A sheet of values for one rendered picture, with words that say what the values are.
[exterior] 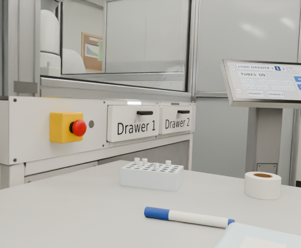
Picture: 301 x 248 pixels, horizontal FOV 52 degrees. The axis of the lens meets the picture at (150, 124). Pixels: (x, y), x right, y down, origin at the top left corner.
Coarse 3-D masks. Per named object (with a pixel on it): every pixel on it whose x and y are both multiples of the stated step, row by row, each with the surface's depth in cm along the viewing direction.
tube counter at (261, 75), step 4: (260, 72) 171; (264, 72) 172; (268, 72) 172; (260, 76) 169; (264, 76) 170; (268, 76) 170; (272, 76) 170; (276, 76) 171; (280, 76) 171; (284, 76) 171; (288, 76) 172
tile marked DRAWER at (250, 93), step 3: (246, 90) 162; (249, 90) 162; (252, 90) 163; (255, 90) 163; (249, 93) 161; (252, 93) 161; (255, 93) 161; (258, 93) 162; (261, 93) 162; (264, 93) 162; (249, 96) 160; (252, 96) 160; (255, 96) 160; (258, 96) 160; (261, 96) 160; (264, 96) 161
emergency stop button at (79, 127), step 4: (80, 120) 72; (76, 124) 71; (80, 124) 72; (84, 124) 73; (72, 128) 71; (76, 128) 71; (80, 128) 72; (84, 128) 73; (76, 132) 71; (80, 132) 72; (84, 132) 73; (80, 136) 73
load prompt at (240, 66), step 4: (236, 64) 173; (240, 64) 173; (244, 64) 174; (248, 64) 174; (252, 64) 174; (256, 64) 175; (260, 64) 175; (264, 64) 175; (240, 68) 172; (244, 68) 172; (248, 68) 172; (252, 68) 173; (256, 68) 173; (260, 68) 173; (264, 68) 174; (268, 68) 174; (272, 68) 174; (276, 68) 175; (280, 68) 175; (284, 68) 175
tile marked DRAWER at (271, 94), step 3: (267, 93) 162; (270, 93) 162; (273, 93) 163; (276, 93) 163; (279, 93) 163; (282, 93) 163; (270, 96) 161; (273, 96) 161; (276, 96) 162; (279, 96) 162; (282, 96) 162
